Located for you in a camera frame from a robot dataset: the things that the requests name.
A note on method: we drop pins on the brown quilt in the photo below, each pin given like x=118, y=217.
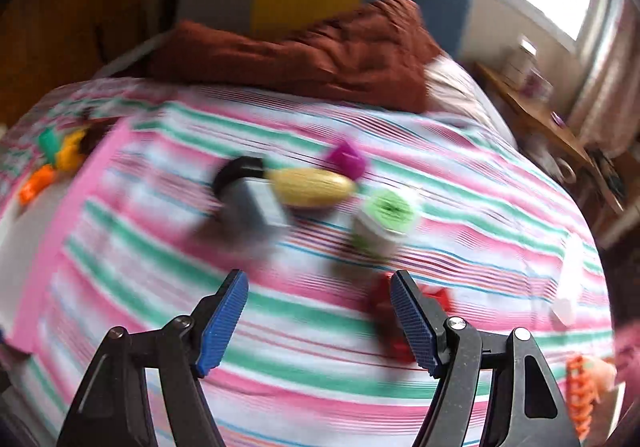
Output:
x=300, y=57

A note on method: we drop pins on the pink cardboard box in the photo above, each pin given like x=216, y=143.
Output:
x=65, y=227

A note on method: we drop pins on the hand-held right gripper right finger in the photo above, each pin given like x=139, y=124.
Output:
x=415, y=327

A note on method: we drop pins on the red glossy clip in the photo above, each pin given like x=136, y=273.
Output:
x=382, y=307

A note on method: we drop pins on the orange claw clip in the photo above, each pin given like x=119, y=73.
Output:
x=580, y=392

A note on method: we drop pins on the striped bed sheet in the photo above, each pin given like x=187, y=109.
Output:
x=300, y=277

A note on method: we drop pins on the purple small box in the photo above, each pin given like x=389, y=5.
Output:
x=537, y=84

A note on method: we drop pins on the pink floral curtain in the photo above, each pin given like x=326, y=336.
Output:
x=610, y=77

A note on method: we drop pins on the wooden bedside table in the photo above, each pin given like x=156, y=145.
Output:
x=540, y=112

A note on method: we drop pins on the dark brown claw clip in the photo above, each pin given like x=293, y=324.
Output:
x=95, y=134

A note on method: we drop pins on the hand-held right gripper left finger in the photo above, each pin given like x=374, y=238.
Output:
x=222, y=322

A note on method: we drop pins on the orange toy blocks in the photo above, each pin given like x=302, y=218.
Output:
x=35, y=184

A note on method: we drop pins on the orange star cutter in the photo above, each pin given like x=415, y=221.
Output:
x=72, y=152

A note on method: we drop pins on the wooden wardrobe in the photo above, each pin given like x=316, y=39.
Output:
x=60, y=2

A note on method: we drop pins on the yellow toy corn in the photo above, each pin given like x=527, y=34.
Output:
x=310, y=187

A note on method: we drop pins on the pale pink pillow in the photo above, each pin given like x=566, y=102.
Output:
x=460, y=92

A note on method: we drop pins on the purple plunger mold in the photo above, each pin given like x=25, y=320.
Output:
x=347, y=157

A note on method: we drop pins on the white jar green lid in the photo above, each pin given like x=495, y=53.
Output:
x=385, y=222

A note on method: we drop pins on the black grey cup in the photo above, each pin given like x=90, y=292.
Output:
x=255, y=207

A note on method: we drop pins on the green plunger mold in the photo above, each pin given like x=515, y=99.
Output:
x=49, y=142

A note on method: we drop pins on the white carton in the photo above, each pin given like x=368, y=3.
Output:
x=517, y=62

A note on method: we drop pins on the small purple object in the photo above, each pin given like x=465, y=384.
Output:
x=557, y=118

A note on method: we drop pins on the white plastic tube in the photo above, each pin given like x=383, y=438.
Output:
x=565, y=312

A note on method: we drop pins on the white bed rail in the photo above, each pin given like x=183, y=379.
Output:
x=130, y=54

